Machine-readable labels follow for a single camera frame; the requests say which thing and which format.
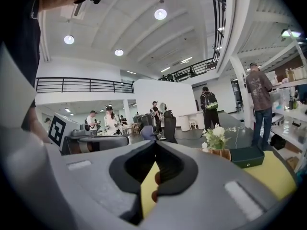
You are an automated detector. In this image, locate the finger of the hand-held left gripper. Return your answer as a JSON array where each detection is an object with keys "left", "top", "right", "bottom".
[{"left": 78, "top": 135, "right": 130, "bottom": 153}]

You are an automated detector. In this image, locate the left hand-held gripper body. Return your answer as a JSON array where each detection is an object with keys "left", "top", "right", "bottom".
[{"left": 47, "top": 113, "right": 84, "bottom": 154}]

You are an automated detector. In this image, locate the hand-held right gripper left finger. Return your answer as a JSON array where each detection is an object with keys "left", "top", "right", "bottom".
[{"left": 61, "top": 140, "right": 157, "bottom": 225}]

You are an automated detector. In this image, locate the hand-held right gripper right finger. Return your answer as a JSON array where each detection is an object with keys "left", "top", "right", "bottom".
[{"left": 143, "top": 140, "right": 282, "bottom": 230}]

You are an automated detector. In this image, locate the person's left forearm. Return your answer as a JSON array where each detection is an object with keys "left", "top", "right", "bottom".
[{"left": 28, "top": 106, "right": 52, "bottom": 145}]

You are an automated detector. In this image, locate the person's right hand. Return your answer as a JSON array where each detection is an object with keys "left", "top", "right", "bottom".
[{"left": 151, "top": 171, "right": 162, "bottom": 203}]

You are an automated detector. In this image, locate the blue plastic chair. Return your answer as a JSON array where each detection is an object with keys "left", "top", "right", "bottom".
[{"left": 140, "top": 125, "right": 161, "bottom": 143}]

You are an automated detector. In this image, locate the black balcony railing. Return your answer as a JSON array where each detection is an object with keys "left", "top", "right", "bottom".
[
  {"left": 35, "top": 77, "right": 135, "bottom": 94},
  {"left": 158, "top": 57, "right": 218, "bottom": 83}
]

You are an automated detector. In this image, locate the wicker tissue basket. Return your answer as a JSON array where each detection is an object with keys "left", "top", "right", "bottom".
[{"left": 207, "top": 148, "right": 232, "bottom": 162}]

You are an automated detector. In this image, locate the dark green box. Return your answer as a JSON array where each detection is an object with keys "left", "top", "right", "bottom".
[{"left": 229, "top": 146, "right": 265, "bottom": 169}]

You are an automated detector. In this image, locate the yellow tablecloth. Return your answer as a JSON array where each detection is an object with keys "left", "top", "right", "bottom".
[{"left": 140, "top": 150, "right": 298, "bottom": 219}]

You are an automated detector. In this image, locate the black office chair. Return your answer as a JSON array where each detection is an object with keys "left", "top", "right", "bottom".
[{"left": 163, "top": 110, "right": 178, "bottom": 144}]

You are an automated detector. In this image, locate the white flower bouquet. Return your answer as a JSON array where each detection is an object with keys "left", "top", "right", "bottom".
[{"left": 201, "top": 123, "right": 237, "bottom": 153}]

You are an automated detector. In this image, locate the person's black shirt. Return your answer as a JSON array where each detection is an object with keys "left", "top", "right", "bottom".
[{"left": 0, "top": 0, "right": 43, "bottom": 131}]

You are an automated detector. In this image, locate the white shelving unit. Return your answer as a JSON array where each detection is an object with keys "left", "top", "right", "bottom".
[{"left": 263, "top": 30, "right": 307, "bottom": 174}]

